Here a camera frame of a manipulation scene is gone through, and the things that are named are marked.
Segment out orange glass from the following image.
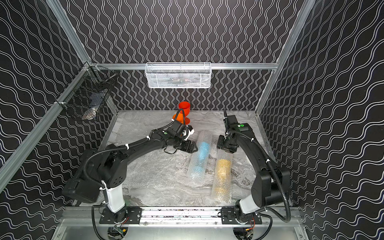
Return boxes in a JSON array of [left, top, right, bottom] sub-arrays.
[[173, 112, 184, 124]]

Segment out red wine glass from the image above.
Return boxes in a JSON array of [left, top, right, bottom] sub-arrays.
[[179, 102, 191, 124]]

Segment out yellow glass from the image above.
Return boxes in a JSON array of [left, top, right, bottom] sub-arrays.
[[211, 150, 233, 204]]

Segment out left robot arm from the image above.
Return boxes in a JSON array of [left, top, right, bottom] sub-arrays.
[[83, 120, 198, 224]]

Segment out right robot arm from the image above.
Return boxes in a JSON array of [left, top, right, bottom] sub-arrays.
[[217, 110, 291, 223]]

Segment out blue glass in bubble wrap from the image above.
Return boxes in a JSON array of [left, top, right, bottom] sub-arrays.
[[187, 131, 213, 182]]

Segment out black plastic case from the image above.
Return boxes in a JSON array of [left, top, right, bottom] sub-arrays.
[[62, 178, 100, 204]]

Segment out white wire basket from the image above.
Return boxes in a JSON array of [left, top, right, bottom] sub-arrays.
[[145, 62, 212, 89]]

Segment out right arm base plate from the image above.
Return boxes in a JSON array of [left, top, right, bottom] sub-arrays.
[[218, 206, 262, 226]]

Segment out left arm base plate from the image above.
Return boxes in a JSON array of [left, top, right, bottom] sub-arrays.
[[99, 207, 143, 225]]

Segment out black wire basket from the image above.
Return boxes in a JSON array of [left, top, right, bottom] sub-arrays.
[[58, 63, 118, 121]]

